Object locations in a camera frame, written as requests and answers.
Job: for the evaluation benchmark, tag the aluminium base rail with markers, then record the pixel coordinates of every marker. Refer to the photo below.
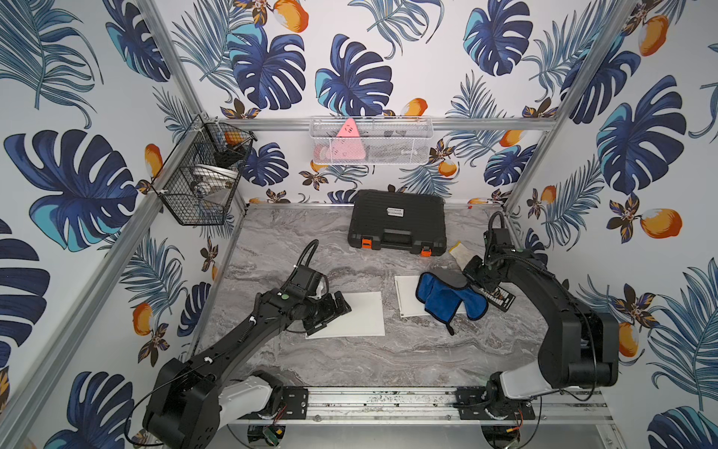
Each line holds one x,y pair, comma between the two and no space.
381,405

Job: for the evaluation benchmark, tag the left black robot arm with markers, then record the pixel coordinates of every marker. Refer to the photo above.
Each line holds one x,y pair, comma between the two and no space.
211,369

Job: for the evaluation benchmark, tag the pink triangular card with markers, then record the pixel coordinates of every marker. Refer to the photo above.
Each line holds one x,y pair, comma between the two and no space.
347,145

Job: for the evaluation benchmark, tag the white knitted glove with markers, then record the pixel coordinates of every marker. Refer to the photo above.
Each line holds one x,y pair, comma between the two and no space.
462,255

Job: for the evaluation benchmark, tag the white drawing tablet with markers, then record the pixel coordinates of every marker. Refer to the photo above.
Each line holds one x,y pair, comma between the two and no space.
366,318
409,305

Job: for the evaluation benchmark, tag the blue grey microfibre cloth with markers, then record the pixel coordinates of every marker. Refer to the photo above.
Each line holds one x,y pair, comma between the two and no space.
443,292

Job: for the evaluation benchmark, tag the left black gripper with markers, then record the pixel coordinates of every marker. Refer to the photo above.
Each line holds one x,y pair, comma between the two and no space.
328,306

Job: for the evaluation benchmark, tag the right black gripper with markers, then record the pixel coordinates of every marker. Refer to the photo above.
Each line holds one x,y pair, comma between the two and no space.
468,272

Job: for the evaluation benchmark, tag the black wire basket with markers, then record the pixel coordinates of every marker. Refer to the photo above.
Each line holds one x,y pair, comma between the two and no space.
198,183

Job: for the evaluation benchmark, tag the black plastic tool case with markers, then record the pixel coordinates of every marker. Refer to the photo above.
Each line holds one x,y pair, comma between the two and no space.
413,223

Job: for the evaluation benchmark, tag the white mesh wall basket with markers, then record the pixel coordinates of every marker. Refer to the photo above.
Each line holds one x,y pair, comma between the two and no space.
397,141

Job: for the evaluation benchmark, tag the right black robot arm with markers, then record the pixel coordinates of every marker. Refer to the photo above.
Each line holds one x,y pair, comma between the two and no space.
580,348

